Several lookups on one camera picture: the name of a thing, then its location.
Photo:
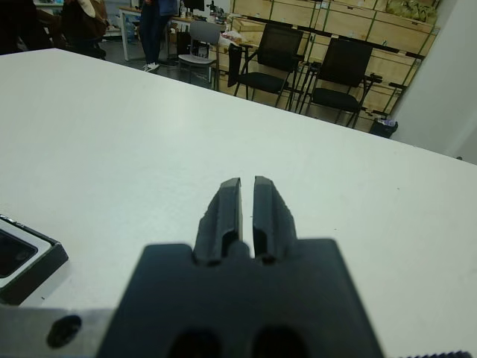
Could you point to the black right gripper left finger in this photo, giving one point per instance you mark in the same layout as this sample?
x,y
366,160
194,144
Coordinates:
x,y
223,216

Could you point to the white office desk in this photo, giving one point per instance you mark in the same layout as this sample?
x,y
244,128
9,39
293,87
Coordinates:
x,y
124,37

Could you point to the white plastic bag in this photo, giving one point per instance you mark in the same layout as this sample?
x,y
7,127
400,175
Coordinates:
x,y
231,37

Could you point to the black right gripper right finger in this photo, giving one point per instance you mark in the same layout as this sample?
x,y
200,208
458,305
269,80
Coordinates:
x,y
270,220

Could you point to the person in dark sweater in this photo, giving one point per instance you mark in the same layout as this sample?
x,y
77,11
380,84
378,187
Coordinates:
x,y
18,26

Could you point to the person in brown clothes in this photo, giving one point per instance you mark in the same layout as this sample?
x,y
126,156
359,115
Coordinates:
x,y
82,26

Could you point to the black mesh chair with tablet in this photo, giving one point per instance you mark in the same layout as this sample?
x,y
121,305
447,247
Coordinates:
x,y
279,41

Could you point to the wooden shipping crate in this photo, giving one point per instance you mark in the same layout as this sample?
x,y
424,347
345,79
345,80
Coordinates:
x,y
384,100
406,35
395,69
294,11
346,16
251,8

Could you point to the bag of green items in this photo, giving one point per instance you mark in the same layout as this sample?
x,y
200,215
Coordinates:
x,y
410,9

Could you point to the black floor bag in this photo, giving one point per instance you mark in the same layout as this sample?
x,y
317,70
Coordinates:
x,y
182,44

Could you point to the person in blue jacket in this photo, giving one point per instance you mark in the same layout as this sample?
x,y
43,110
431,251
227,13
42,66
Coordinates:
x,y
152,33

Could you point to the black trash bin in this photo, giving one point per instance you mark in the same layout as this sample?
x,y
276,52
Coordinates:
x,y
384,128

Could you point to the black desk instrument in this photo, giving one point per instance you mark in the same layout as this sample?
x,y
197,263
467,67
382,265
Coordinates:
x,y
216,9

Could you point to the grey plastic chair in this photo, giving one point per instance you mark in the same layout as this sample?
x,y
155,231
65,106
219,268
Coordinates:
x,y
204,33

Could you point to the black computer monitor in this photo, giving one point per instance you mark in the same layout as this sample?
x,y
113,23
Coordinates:
x,y
194,4

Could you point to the blue water jug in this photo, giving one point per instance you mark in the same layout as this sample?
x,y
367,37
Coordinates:
x,y
134,30

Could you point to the black box with white insert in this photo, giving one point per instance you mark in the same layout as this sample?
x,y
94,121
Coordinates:
x,y
44,264

